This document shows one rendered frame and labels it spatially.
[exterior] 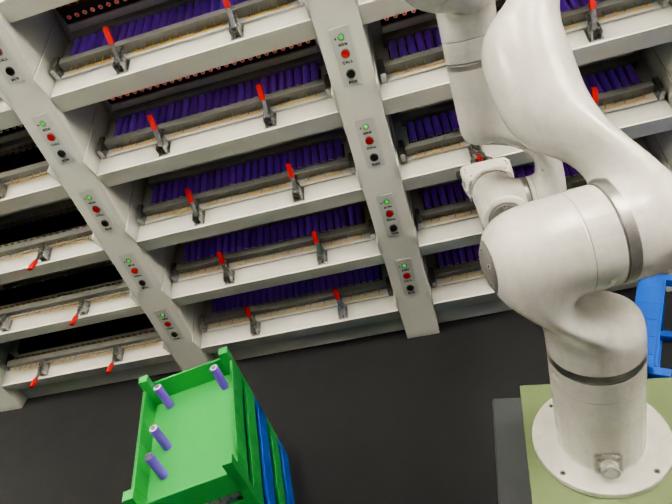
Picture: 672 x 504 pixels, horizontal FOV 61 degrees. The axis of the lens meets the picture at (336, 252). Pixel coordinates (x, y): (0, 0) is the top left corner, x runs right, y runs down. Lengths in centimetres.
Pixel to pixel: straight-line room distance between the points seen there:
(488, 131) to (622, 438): 49
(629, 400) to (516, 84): 42
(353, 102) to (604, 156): 69
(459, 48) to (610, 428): 58
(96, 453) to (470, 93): 143
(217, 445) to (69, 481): 74
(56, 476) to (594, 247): 160
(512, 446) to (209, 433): 58
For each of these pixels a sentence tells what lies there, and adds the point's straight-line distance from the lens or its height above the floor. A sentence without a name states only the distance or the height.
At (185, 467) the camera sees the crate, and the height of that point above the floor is 32.
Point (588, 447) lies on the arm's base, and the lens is 89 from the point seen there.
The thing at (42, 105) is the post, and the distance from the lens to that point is 145.
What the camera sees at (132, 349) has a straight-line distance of 190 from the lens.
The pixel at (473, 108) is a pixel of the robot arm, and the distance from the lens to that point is 97.
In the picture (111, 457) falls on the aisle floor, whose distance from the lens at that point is 182.
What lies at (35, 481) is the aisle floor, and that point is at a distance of 194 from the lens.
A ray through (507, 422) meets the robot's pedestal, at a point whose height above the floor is 28.
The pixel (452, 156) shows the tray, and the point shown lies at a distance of 138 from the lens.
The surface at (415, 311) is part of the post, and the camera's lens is 160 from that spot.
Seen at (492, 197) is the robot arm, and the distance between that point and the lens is 101.
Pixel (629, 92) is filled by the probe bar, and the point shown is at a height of 56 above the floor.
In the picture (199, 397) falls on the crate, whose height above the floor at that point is 32.
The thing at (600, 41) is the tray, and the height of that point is 72.
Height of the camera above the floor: 117
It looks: 34 degrees down
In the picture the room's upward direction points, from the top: 20 degrees counter-clockwise
